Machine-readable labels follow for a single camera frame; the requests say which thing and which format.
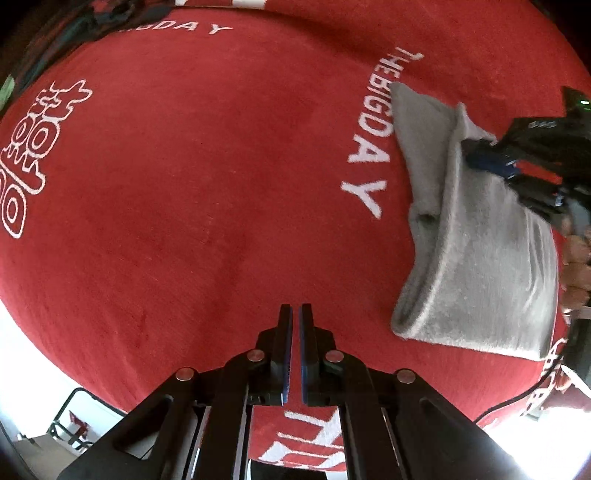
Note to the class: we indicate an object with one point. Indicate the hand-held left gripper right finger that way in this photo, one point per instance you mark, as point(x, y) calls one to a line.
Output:
point(305, 355)

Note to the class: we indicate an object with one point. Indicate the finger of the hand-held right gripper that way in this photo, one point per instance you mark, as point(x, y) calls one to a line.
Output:
point(494, 159)
point(538, 198)

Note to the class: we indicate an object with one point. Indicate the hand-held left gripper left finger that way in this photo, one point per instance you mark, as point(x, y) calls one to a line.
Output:
point(287, 355)

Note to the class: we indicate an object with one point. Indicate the grey sweater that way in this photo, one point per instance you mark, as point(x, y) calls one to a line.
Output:
point(480, 258)

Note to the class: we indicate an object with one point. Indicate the person's right hand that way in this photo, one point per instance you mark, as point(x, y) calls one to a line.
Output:
point(578, 272)

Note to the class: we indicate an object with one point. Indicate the red blanket with white print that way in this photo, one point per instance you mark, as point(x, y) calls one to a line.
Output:
point(198, 194)

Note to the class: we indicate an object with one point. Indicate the green and white cloth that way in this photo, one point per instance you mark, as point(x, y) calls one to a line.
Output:
point(7, 90)

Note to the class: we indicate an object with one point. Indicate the black cloth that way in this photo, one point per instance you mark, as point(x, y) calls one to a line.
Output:
point(69, 32)

